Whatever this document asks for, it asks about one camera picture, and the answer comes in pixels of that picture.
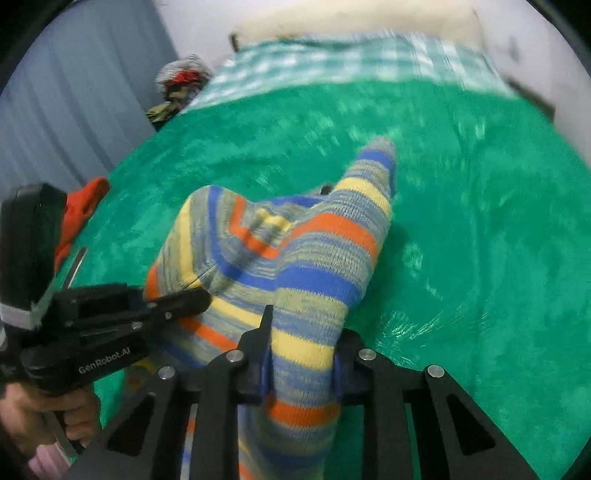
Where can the dark wooden nightstand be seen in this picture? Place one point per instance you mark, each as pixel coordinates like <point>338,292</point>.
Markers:
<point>535,104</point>

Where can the person's pink pants leg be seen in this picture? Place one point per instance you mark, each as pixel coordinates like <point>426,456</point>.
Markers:
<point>51,464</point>

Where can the green patterned blanket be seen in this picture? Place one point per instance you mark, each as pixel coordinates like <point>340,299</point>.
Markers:
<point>461,230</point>

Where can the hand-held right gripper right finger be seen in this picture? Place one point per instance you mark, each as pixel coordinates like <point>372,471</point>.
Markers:
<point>339,376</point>

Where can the grey curtain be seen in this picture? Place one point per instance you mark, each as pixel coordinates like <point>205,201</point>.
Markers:
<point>83,92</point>

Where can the cream pillow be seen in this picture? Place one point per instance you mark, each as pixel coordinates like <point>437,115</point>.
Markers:
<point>346,18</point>

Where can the person's left hand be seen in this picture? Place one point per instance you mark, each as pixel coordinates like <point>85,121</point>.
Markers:
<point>27,415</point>

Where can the green checked bed sheet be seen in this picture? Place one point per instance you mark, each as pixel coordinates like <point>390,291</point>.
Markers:
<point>323,60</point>

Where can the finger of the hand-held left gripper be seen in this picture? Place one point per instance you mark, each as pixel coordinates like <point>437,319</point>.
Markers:
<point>184,302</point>

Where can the dark flat bar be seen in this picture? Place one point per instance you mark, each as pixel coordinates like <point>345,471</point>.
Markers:
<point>77,267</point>

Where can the striped knit sweater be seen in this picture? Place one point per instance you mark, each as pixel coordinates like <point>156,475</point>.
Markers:
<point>304,258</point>

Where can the orange folded garment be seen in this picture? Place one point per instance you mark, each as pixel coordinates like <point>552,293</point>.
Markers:
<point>85,203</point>

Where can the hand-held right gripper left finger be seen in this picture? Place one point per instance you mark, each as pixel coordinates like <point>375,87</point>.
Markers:
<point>266,376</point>

